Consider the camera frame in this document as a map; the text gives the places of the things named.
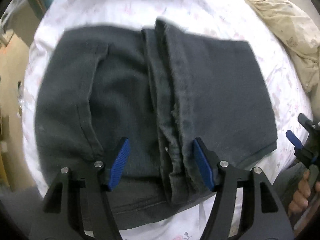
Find dark grey pants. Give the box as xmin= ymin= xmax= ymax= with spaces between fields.
xmin=35 ymin=19 xmax=277 ymax=230

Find person's right hand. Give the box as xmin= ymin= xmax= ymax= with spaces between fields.
xmin=288 ymin=170 xmax=311 ymax=217

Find beige floral quilt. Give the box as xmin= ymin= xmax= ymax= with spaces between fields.
xmin=245 ymin=0 xmax=319 ymax=93

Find white floral bed sheet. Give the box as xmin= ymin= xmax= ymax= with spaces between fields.
xmin=23 ymin=0 xmax=312 ymax=239

